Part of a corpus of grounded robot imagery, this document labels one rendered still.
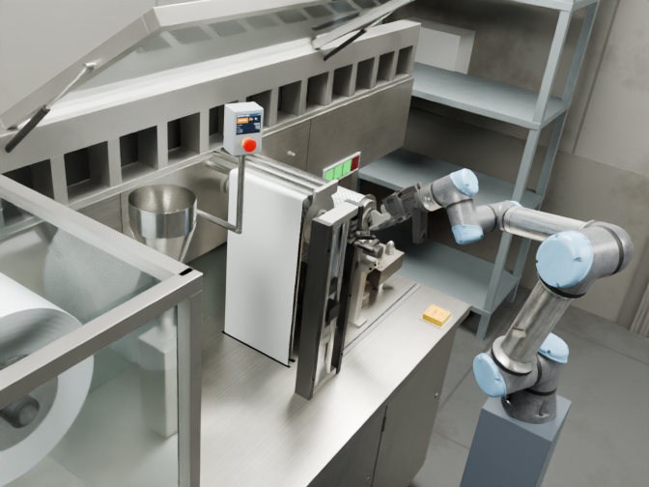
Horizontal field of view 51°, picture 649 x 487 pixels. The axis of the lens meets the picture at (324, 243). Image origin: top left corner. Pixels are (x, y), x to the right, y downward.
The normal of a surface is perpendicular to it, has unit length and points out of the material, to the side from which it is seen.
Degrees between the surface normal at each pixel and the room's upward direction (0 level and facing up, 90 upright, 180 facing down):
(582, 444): 0
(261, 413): 0
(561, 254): 82
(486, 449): 90
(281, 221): 90
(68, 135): 90
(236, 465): 0
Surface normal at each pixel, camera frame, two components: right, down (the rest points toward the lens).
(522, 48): -0.55, 0.36
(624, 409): 0.10, -0.87
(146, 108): 0.83, 0.35
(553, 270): -0.85, 0.05
